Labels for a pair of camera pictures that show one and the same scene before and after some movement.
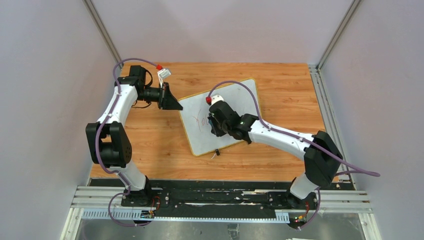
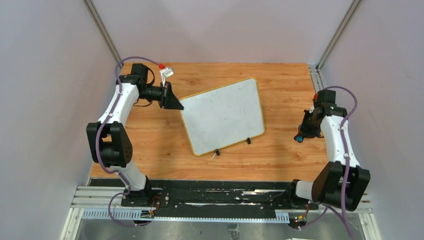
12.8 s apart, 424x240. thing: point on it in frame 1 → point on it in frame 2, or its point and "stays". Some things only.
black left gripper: x=165 y=96 stays
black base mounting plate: x=300 y=197 stays
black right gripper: x=212 y=124 → x=305 y=129
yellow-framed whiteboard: x=197 y=124 stays
